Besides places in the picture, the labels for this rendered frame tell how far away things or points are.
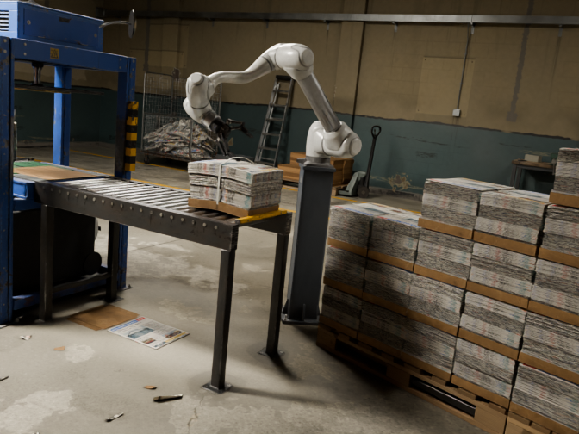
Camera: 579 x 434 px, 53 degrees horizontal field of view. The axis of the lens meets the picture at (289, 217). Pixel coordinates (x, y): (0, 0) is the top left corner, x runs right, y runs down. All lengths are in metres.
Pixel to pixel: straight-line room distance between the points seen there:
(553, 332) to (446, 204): 0.71
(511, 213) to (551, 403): 0.80
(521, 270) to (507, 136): 7.00
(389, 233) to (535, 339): 0.85
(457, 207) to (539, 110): 6.83
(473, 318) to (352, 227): 0.80
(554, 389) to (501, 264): 0.55
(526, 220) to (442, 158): 7.20
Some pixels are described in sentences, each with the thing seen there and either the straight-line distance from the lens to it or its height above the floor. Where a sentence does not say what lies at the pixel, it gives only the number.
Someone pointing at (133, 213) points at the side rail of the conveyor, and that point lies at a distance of 2.95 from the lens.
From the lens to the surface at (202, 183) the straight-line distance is 2.86.
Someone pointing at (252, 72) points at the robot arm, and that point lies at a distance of 3.16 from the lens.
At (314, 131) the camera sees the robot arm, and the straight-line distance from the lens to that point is 3.51.
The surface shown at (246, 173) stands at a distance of 2.70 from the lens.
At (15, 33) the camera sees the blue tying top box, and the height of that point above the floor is 1.58.
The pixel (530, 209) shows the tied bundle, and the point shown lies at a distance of 2.59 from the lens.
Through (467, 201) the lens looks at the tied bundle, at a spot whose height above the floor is 1.00.
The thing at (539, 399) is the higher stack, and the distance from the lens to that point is 2.73.
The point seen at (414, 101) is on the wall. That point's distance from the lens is 9.90.
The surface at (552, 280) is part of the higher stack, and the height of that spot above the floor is 0.76.
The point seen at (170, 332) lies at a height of 0.01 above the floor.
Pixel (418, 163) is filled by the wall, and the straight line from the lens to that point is 9.86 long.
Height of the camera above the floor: 1.35
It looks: 11 degrees down
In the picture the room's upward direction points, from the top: 6 degrees clockwise
